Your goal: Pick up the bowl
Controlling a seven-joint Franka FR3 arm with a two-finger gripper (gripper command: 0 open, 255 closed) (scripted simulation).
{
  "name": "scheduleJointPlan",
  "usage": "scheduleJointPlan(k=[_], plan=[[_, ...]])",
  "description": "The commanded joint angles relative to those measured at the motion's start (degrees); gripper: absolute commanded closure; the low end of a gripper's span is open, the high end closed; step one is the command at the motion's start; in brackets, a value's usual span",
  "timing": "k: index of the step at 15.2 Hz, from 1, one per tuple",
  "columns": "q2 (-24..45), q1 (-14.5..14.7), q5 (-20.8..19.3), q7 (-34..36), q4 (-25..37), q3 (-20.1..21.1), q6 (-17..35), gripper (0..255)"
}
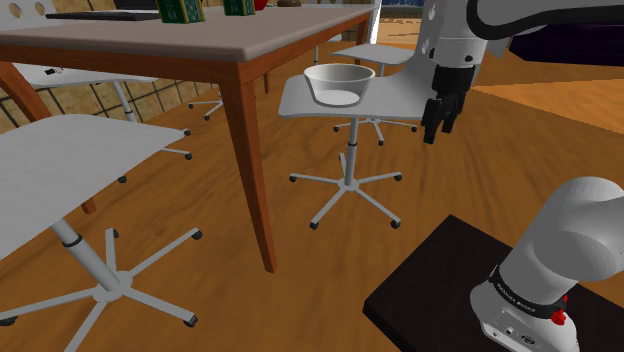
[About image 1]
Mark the red round object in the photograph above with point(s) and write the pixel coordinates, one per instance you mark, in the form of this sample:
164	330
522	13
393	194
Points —
261	4

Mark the green box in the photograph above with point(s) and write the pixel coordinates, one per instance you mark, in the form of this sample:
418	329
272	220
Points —
180	10
239	7

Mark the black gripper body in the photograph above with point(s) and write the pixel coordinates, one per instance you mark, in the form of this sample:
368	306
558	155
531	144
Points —
453	80

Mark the dark robot stand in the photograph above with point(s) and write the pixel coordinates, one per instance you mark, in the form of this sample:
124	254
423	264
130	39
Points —
429	292

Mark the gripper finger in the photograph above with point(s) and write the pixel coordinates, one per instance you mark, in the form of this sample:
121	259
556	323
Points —
431	122
453	114

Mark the white swivel chair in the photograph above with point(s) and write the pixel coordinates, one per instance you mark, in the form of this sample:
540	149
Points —
375	52
209	109
390	100
83	76
58	166

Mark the white bowl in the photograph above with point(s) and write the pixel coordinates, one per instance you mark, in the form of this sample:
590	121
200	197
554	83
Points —
336	83

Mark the wooden dining table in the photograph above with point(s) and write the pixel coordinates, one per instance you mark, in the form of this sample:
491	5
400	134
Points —
185	41

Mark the dark sofa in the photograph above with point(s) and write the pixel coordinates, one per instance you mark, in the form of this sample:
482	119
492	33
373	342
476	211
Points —
570	46

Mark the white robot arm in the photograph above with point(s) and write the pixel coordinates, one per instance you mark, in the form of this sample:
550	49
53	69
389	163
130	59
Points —
575	234

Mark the black laptop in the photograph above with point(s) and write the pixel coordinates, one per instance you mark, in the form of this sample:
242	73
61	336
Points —
102	15

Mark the brown round object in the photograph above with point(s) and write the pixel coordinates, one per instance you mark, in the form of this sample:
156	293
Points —
290	3

